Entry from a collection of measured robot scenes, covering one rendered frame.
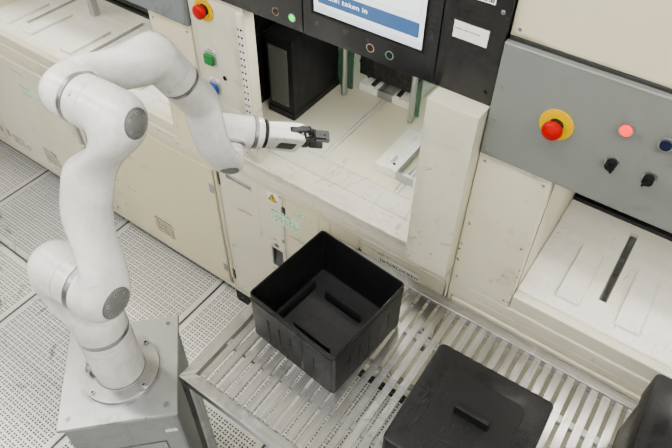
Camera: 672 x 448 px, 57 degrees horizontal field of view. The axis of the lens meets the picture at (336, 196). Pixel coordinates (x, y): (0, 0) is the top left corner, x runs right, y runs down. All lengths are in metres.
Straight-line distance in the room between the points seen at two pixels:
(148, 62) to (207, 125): 0.26
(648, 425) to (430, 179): 0.66
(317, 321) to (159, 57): 0.81
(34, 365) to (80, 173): 1.60
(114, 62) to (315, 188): 0.82
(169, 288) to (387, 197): 1.25
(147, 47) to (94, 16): 1.62
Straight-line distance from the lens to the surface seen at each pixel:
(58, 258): 1.39
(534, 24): 1.23
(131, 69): 1.26
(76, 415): 1.68
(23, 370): 2.75
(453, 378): 1.53
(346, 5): 1.41
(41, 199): 3.35
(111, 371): 1.60
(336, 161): 1.96
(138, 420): 1.64
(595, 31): 1.20
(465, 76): 1.33
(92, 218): 1.28
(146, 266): 2.89
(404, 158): 1.93
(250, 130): 1.56
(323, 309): 1.71
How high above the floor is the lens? 2.18
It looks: 45 degrees down
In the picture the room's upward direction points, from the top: 1 degrees clockwise
